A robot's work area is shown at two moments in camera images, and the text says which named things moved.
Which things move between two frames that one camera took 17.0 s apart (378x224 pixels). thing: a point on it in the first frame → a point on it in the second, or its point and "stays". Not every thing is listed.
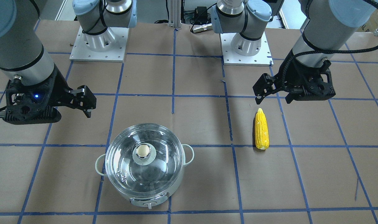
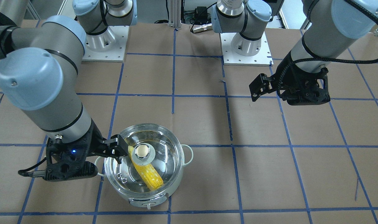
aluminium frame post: [175, 13] stays
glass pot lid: [145, 159] stays
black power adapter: [200, 14] stays
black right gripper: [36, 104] → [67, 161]
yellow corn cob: [262, 130] → [152, 178]
